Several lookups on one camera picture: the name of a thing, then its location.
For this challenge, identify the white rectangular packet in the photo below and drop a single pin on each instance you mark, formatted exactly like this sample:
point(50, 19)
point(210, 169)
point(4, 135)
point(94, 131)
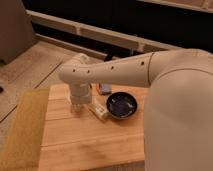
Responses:
point(99, 111)

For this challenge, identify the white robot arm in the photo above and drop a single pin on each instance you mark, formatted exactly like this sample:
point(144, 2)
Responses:
point(178, 111)

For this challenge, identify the wooden table board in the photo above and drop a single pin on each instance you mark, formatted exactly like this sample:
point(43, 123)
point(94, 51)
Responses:
point(76, 140)

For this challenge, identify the grey cabinet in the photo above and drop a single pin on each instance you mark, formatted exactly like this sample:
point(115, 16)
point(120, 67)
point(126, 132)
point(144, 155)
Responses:
point(16, 32)

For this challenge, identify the yellow cloth mat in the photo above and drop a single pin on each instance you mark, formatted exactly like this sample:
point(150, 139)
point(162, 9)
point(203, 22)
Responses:
point(21, 151)

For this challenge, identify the black ceramic bowl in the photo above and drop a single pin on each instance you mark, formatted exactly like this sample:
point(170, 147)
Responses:
point(121, 105)

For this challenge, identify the white window frame rail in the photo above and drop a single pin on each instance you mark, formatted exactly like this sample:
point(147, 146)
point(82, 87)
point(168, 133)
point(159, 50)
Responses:
point(122, 40)

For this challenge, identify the orange and blue sponge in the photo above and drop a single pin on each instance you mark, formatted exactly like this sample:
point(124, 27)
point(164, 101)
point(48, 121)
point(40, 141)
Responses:
point(103, 89)

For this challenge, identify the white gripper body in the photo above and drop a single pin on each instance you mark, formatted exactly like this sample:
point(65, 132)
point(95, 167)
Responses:
point(80, 93)

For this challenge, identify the black bracket on rail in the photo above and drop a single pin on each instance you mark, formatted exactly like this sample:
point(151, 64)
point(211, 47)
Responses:
point(108, 57)

